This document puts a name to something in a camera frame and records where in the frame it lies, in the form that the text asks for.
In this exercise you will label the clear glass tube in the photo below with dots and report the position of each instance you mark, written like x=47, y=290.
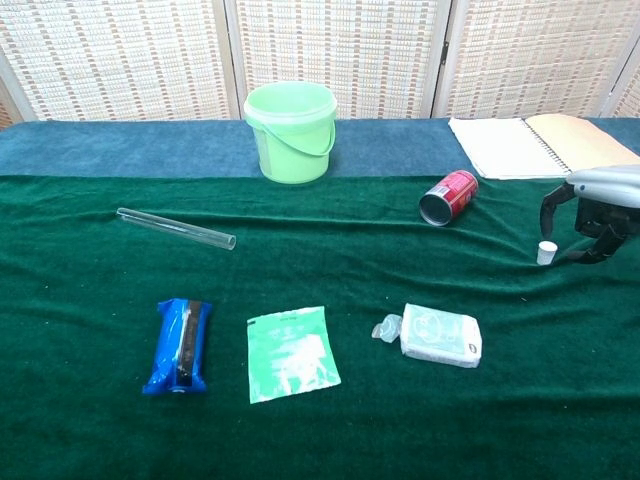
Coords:
x=175, y=228

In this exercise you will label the green sachet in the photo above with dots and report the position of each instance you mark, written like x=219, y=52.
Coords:
x=292, y=355

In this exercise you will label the open spiral notebook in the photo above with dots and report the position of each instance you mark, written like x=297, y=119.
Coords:
x=500, y=147

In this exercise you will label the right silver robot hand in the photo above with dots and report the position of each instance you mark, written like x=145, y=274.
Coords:
x=612, y=187

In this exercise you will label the blue table cover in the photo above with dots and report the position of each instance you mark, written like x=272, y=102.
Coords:
x=125, y=147

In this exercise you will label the red soda can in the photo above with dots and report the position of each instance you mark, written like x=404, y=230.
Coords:
x=450, y=197

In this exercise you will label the dark green velvet cloth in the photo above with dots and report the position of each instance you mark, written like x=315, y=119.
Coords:
x=320, y=280

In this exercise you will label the blue snack packet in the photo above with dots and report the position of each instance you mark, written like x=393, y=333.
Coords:
x=177, y=347

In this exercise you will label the white tissue pack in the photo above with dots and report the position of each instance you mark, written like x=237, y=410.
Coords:
x=440, y=337

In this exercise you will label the light green plastic bucket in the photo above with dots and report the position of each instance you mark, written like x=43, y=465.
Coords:
x=292, y=145

